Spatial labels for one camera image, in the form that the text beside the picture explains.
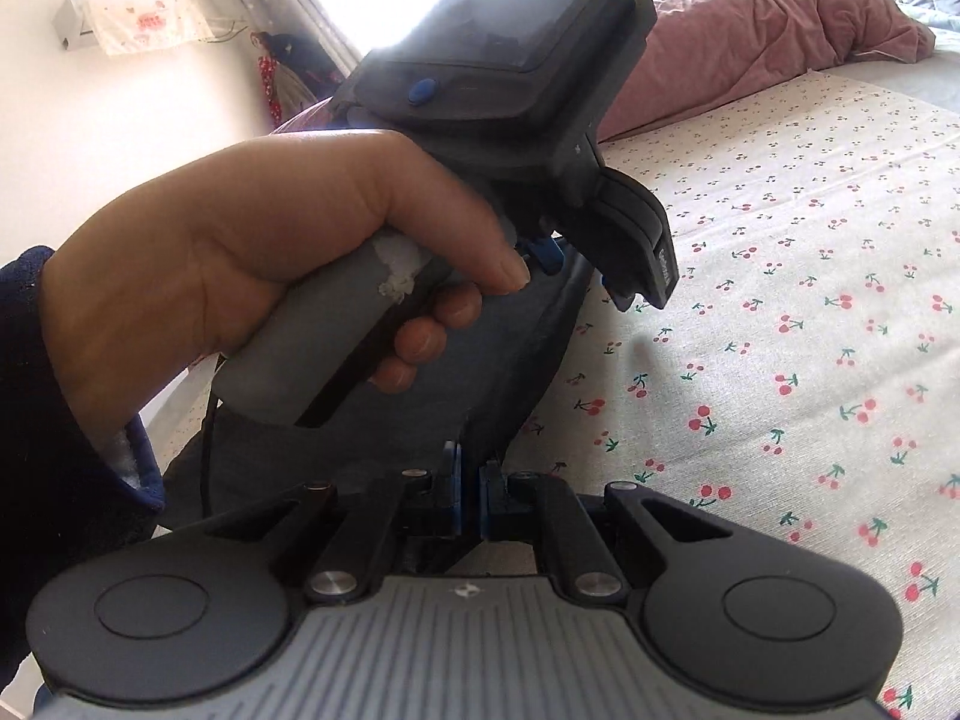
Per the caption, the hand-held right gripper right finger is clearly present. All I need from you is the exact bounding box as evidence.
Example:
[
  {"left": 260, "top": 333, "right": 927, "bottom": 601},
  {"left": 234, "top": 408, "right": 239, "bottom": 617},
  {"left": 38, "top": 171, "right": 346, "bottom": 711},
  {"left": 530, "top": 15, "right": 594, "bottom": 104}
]
[{"left": 480, "top": 461, "right": 736, "bottom": 601}]

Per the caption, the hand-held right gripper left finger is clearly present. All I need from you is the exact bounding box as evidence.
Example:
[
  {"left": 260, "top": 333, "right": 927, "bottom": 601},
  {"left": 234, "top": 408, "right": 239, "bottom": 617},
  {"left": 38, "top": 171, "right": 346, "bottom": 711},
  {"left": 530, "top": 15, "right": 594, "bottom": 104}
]
[{"left": 187, "top": 441, "right": 462, "bottom": 605}]

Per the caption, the person's left forearm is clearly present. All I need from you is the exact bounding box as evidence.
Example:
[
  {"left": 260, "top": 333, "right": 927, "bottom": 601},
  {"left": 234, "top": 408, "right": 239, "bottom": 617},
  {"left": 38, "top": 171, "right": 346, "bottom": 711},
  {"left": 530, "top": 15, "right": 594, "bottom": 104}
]
[{"left": 0, "top": 244, "right": 167, "bottom": 661}]

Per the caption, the person's left hand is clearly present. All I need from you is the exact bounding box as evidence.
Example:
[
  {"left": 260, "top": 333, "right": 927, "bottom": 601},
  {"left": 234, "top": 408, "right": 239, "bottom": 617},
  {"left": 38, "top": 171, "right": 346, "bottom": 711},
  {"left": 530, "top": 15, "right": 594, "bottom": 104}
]
[{"left": 41, "top": 127, "right": 532, "bottom": 425}]

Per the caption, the dark hanging garment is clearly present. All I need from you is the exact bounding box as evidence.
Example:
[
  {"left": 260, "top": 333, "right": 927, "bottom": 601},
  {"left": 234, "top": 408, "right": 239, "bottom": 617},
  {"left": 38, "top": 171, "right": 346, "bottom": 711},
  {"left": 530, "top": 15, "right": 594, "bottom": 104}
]
[{"left": 277, "top": 34, "right": 347, "bottom": 102}]

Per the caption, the pink duvet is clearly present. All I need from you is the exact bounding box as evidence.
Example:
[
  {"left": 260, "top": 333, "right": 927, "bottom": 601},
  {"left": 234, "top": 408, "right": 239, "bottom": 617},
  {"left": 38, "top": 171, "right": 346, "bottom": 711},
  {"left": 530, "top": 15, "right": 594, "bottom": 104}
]
[{"left": 266, "top": 0, "right": 937, "bottom": 143}]

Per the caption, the red patterned hanging garment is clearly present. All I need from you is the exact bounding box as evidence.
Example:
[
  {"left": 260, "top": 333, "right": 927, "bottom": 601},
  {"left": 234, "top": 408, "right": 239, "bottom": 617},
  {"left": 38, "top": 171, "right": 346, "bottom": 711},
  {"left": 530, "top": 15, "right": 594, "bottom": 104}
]
[{"left": 251, "top": 30, "right": 301, "bottom": 128}]

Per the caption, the cherry print bed sheet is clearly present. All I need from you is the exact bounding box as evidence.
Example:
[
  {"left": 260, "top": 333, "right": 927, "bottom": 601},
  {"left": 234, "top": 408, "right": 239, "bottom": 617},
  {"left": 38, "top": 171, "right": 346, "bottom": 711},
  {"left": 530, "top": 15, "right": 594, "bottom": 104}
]
[{"left": 517, "top": 64, "right": 960, "bottom": 720}]

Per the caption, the covered wall air conditioner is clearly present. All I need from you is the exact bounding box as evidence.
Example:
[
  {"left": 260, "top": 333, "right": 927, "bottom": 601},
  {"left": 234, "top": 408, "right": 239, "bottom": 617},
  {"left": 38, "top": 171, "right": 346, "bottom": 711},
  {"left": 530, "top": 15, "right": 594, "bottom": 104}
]
[{"left": 52, "top": 0, "right": 211, "bottom": 57}]

